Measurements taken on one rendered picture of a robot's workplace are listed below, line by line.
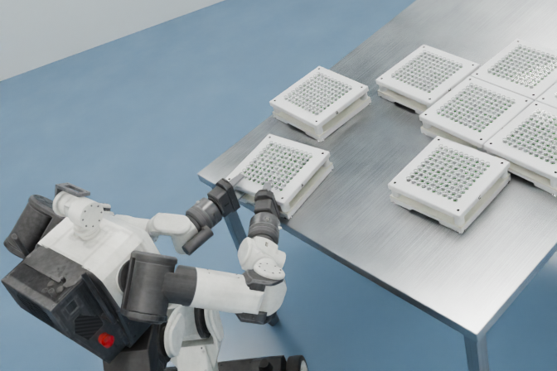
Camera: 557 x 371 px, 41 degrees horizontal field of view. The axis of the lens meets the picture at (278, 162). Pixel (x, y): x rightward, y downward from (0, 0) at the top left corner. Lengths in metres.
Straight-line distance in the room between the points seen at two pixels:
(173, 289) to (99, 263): 0.19
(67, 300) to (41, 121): 3.14
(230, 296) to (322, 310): 1.36
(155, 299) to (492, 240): 0.91
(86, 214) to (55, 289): 0.18
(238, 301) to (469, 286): 0.60
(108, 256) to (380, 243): 0.76
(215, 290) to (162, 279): 0.12
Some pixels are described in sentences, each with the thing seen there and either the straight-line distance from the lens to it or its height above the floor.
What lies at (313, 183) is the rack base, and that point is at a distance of 2.29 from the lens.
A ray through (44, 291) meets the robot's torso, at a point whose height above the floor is 1.22.
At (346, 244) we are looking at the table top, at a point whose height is 0.83.
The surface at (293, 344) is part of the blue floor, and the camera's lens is 2.98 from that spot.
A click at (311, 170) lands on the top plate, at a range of 2.26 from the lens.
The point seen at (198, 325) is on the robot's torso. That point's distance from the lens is 2.38.
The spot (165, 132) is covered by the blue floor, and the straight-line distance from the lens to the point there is 4.23.
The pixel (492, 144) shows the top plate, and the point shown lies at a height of 0.90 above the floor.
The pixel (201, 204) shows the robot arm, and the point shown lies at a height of 0.94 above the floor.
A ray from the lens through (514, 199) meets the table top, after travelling 2.17.
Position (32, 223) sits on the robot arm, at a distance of 1.99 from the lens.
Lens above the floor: 2.37
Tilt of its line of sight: 39 degrees down
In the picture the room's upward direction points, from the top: 18 degrees counter-clockwise
